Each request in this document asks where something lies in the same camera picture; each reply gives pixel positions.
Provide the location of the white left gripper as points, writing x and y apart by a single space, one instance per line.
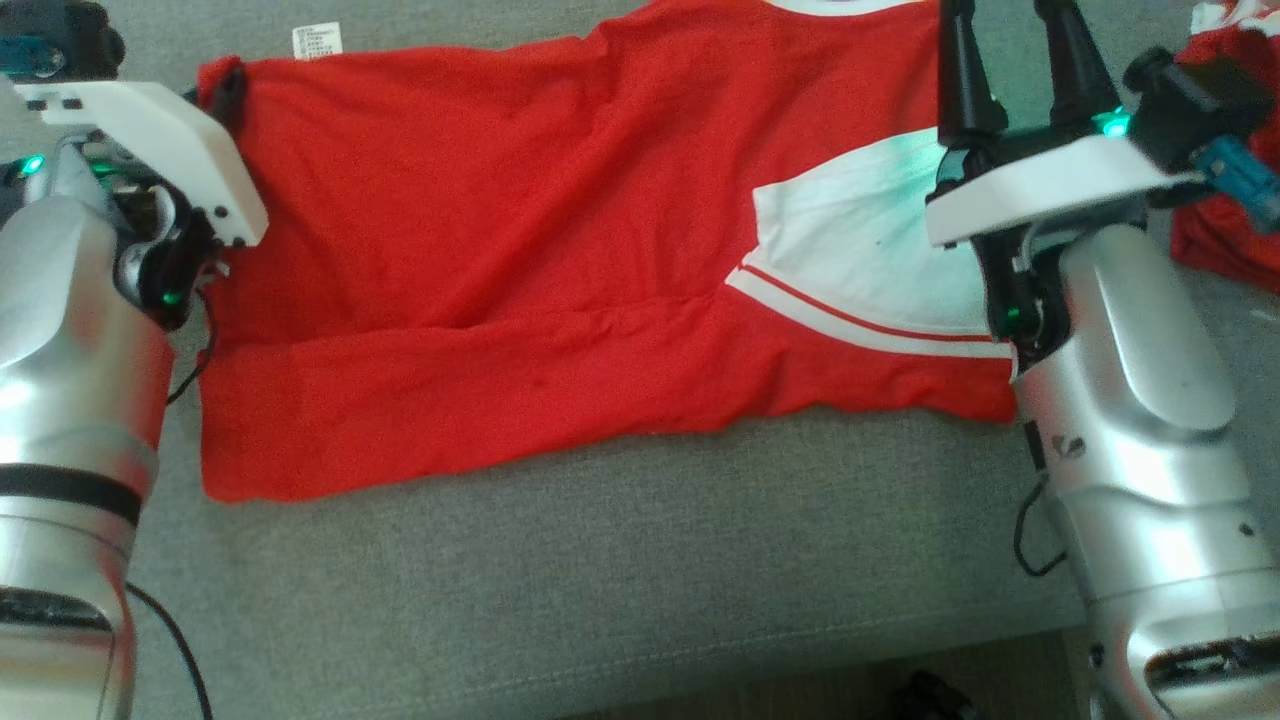
170 140

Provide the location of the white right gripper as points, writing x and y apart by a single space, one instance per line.
1040 180

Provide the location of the red shorts with white stripe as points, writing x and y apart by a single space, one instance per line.
1225 250

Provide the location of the red white basketball jersey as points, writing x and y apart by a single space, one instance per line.
480 250

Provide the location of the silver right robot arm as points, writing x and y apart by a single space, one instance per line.
1150 450

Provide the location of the grey fabric sofa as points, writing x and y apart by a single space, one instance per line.
600 580

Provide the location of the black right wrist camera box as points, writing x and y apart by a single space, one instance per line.
1190 100

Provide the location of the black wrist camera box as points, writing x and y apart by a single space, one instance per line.
60 30
1190 100

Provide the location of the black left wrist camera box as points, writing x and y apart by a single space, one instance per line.
60 30

